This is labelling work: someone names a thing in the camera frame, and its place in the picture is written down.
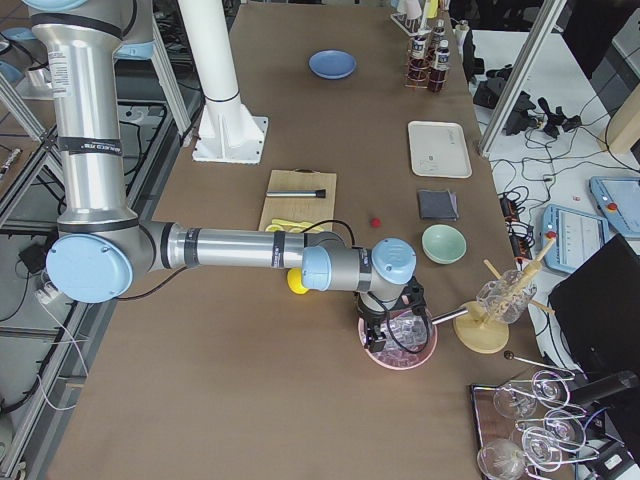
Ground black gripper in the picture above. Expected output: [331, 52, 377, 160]
[357, 292, 403, 350]

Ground blue plate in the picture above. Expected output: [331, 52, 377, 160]
[308, 49, 357, 80]

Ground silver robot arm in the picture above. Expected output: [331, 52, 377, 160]
[28, 1, 427, 352]

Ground pink ice bowl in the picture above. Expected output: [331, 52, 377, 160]
[364, 309, 438, 370]

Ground yellow lemon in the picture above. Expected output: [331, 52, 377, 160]
[286, 268, 309, 295]

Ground wooden cup tree stand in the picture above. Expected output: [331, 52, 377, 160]
[454, 237, 556, 354]

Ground green bowl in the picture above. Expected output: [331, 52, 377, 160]
[421, 224, 467, 265]

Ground clear glass mug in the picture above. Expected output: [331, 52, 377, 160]
[476, 270, 537, 324]

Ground wooden cutting board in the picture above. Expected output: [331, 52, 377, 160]
[258, 170, 337, 231]

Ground grey folded cloth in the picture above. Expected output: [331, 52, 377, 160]
[417, 189, 459, 221]

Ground yellow plastic knife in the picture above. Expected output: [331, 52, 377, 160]
[268, 218, 324, 233]

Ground lemon slice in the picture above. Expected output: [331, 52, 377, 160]
[264, 224, 284, 232]

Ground wine glass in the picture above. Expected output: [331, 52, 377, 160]
[476, 439, 527, 480]
[515, 409, 600, 473]
[493, 370, 570, 420]

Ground cream rabbit tray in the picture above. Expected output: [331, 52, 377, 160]
[408, 120, 472, 179]

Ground blue teach pendant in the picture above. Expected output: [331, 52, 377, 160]
[541, 204, 610, 273]
[589, 176, 640, 239]

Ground white pillar with base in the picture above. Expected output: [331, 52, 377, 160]
[181, 1, 268, 165]

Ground dark drink bottle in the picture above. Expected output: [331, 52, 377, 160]
[407, 29, 430, 84]
[431, 19, 445, 49]
[428, 40, 450, 93]

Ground copper wire bottle rack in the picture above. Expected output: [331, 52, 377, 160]
[405, 30, 450, 93]

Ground aluminium frame post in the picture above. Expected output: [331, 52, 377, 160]
[478, 0, 566, 158]

